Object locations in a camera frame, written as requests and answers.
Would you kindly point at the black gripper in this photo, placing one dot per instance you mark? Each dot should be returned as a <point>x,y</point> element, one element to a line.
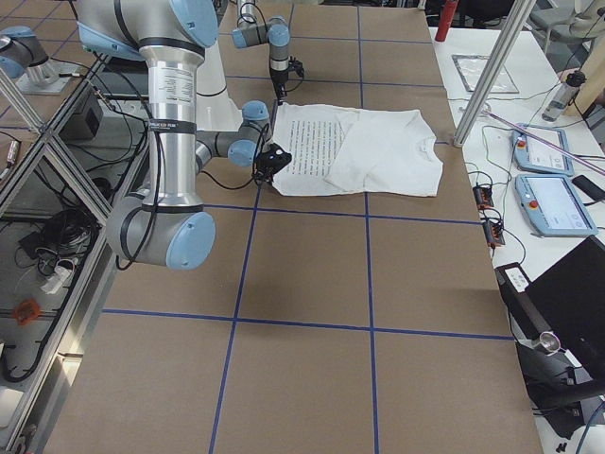
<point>278,79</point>
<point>263,166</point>

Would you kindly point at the white long-sleeve printed shirt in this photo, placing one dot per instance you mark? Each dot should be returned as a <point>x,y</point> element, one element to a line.
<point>338,151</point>

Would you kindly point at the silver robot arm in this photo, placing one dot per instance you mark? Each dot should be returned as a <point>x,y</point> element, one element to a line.
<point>164,223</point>
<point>253,29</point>

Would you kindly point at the red bottle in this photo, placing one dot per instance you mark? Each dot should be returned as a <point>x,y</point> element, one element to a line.
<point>446,18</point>

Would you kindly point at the upper orange black adapter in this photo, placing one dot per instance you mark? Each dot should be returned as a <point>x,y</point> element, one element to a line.
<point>483,197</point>

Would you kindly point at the orange black adapter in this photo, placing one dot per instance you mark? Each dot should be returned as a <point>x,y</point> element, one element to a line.
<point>493,232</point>
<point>483,197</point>

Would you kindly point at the white power strip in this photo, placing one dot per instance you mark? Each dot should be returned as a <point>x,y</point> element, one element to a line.
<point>56,280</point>

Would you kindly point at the lower orange black adapter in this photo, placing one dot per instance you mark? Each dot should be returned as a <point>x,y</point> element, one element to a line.
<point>493,232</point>

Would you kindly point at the upper blue teach pendant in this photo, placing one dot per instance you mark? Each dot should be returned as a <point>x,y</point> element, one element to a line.
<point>532,155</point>

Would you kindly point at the blue teach pendant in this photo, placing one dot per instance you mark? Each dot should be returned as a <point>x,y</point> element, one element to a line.
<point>532,155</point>
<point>552,206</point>

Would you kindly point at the clear water bottle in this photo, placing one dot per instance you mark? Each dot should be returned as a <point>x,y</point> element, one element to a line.
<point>565,95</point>

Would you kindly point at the lower blue teach pendant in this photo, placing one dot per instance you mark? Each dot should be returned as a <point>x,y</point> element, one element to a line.
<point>552,206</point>

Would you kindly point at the pink rod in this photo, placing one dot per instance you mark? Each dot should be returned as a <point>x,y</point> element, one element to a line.
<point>572,156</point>

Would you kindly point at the black laptop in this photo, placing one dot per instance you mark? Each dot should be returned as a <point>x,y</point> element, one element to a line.
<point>567,300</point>

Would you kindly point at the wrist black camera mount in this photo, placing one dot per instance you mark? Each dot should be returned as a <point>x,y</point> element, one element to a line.
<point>273,160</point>
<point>295,66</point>

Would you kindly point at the white camera post with base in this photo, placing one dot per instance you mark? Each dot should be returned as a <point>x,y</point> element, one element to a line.
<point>215,110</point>

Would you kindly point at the aluminium frame post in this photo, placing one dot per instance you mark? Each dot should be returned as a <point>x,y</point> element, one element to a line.
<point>501,49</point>

